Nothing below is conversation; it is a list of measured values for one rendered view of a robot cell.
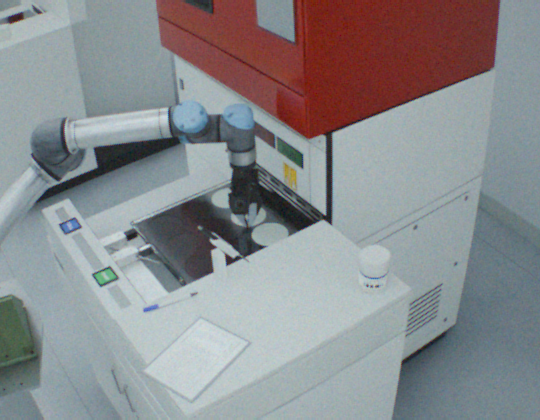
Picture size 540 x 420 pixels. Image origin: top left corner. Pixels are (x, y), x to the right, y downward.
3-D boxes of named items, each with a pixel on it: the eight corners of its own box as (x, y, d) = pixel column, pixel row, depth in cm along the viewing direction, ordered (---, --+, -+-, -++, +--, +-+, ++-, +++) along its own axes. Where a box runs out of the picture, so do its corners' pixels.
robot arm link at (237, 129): (221, 101, 172) (254, 100, 172) (225, 138, 179) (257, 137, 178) (218, 116, 166) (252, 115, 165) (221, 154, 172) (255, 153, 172)
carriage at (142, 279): (124, 244, 193) (122, 236, 192) (183, 317, 169) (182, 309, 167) (100, 254, 190) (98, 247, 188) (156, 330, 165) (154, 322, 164)
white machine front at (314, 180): (190, 140, 245) (178, 40, 221) (331, 256, 190) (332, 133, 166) (183, 142, 243) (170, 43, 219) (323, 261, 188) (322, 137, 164)
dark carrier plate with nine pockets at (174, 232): (235, 181, 208) (235, 180, 208) (302, 238, 185) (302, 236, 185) (136, 224, 194) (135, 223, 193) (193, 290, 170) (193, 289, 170)
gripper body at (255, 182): (260, 186, 189) (258, 149, 182) (259, 204, 182) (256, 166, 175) (233, 186, 189) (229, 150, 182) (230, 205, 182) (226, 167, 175)
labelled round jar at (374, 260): (374, 270, 163) (376, 240, 157) (393, 285, 158) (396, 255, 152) (352, 282, 160) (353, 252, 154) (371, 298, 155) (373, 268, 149)
